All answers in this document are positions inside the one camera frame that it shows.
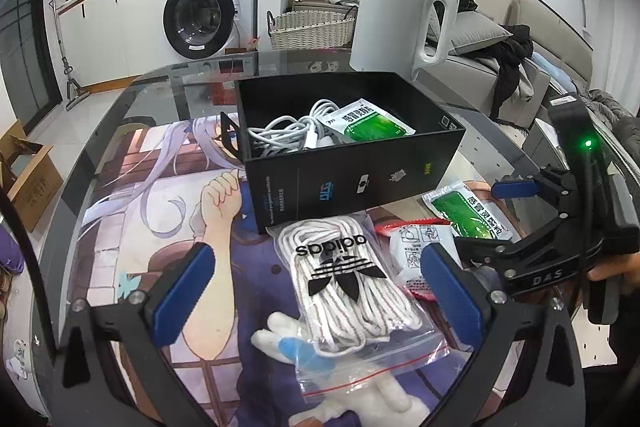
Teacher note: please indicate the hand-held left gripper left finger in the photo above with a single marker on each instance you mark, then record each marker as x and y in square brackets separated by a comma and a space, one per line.
[185, 297]

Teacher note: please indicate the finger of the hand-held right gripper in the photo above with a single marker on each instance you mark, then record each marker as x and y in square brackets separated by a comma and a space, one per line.
[515, 188]
[500, 257]

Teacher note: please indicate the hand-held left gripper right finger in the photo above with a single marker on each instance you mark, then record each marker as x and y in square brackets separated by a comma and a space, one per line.
[450, 302]

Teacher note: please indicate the green medicine packet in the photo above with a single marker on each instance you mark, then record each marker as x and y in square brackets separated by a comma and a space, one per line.
[465, 212]
[370, 124]

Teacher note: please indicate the zip bag of white laces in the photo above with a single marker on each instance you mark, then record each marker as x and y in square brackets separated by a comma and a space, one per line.
[345, 297]

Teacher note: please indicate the white plush toy blue patch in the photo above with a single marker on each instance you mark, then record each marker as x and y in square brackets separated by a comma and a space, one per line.
[390, 397]

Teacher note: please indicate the black cardboard box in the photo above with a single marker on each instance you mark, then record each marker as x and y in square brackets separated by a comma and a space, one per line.
[350, 177]

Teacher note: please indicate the person's right hand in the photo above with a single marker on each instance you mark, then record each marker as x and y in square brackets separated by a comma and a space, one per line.
[604, 273]

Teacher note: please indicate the red and white packet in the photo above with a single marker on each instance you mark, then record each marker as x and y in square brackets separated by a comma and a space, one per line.
[410, 252]

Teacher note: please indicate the printed table mat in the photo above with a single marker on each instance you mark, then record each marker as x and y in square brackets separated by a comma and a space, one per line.
[150, 227]

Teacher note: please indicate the grey padded jacket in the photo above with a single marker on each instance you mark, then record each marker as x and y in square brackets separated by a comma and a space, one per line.
[615, 117]

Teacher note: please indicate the grey sofa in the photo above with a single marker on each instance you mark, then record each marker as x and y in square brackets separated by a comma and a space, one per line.
[465, 82]

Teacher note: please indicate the dark clothing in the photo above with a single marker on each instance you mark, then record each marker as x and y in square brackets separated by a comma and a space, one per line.
[510, 67]

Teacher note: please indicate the light blue cloth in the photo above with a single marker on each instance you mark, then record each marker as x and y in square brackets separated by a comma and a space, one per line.
[552, 72]

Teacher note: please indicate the grey pillow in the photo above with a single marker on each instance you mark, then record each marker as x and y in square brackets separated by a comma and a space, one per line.
[480, 32]

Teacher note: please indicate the brown cardboard box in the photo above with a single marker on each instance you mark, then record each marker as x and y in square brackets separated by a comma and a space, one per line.
[30, 187]

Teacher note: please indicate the white electric kettle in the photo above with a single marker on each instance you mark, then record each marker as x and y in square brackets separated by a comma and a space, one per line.
[390, 22]

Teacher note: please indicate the flat mop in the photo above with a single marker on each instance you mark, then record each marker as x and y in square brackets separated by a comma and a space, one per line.
[70, 87]

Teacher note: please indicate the wicker basket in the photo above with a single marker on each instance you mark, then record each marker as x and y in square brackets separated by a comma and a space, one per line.
[310, 32]

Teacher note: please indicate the white lower cabinets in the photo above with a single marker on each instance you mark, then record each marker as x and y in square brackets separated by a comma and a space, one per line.
[110, 22]

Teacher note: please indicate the white washing machine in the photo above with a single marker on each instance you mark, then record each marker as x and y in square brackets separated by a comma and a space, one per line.
[200, 12]

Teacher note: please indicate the dark glass door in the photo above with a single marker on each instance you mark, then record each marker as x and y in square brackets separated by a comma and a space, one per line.
[20, 32]

